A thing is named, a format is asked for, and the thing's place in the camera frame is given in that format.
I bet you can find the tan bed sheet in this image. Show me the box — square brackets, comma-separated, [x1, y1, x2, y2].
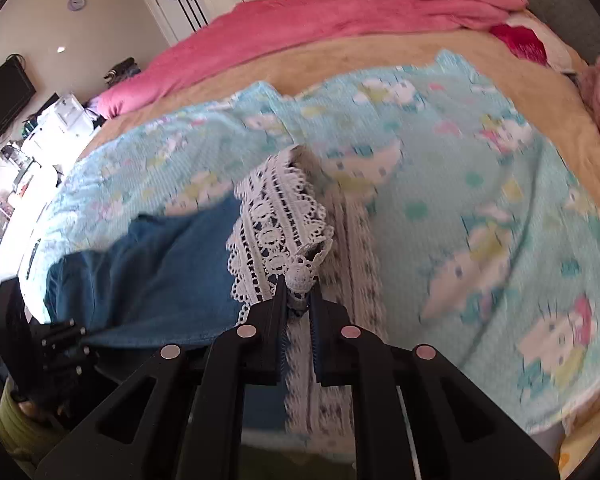
[75, 27, 600, 480]

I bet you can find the person's left forearm green sleeve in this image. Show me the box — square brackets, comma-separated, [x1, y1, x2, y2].
[0, 380, 81, 466]

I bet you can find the black wall television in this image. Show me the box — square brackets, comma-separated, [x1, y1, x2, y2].
[0, 57, 37, 161]

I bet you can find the red cloth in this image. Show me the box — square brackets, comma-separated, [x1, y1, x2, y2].
[490, 24, 551, 68]

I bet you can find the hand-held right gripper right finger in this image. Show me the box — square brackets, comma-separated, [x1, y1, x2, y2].
[307, 289, 561, 480]

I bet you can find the pile of dark clothes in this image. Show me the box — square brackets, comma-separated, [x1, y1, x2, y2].
[104, 57, 143, 86]

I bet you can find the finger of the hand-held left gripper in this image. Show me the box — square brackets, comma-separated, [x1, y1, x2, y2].
[42, 345, 101, 377]
[40, 320, 88, 348]

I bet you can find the pink duvet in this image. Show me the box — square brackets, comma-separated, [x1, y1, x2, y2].
[87, 0, 528, 118]

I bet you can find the white door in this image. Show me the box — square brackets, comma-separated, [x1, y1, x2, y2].
[130, 0, 216, 46]

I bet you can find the light blue cartoon printed blanket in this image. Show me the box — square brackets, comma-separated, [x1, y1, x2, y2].
[20, 50, 600, 436]

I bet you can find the cluttered white desk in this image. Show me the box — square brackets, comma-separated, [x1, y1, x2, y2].
[0, 135, 66, 286]

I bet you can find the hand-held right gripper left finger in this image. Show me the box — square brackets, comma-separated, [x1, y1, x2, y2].
[35, 276, 289, 480]

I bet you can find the white drawer unit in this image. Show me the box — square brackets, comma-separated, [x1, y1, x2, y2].
[37, 92, 98, 146]

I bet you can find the blue denim pants lace trim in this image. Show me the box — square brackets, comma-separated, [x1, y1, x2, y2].
[44, 144, 387, 436]

